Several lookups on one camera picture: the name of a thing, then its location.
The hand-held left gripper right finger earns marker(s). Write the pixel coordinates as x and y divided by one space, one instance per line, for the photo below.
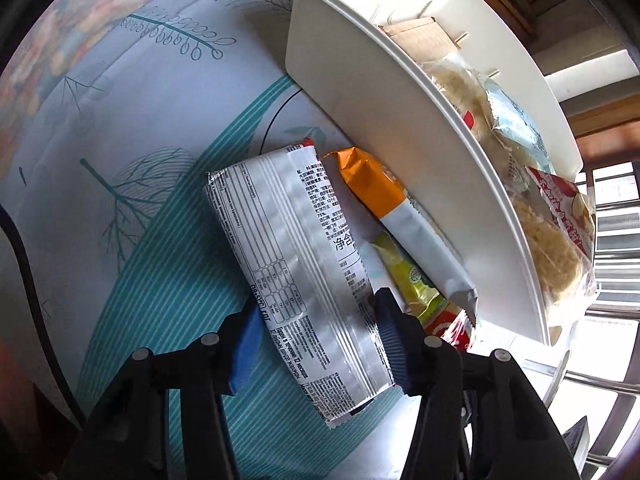
395 340

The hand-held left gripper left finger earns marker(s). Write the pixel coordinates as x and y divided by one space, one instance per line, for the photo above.
245 355

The silver white wafer packet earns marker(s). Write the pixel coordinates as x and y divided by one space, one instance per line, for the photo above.
290 240

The yellow puffed rice cake packet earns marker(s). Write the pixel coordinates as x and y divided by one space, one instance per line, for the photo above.
545 255
460 85

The white plastic storage bin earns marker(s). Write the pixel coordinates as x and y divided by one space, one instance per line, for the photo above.
400 125

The pale blue snack packet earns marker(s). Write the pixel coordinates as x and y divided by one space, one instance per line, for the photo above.
515 120

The brown wafer box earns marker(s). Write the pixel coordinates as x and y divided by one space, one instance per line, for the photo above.
420 35

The red white snack packet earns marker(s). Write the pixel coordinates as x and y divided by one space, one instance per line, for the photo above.
455 332

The green yellow snack packet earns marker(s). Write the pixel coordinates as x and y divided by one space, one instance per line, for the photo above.
400 270

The orange white snack packet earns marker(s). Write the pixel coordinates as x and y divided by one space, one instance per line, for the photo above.
415 230

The metal window grille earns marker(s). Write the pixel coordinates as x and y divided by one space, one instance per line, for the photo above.
617 258

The light blue printed tablecloth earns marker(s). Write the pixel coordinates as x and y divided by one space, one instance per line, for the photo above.
150 110

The pastel patterned blanket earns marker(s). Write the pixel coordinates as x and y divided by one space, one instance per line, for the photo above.
50 50

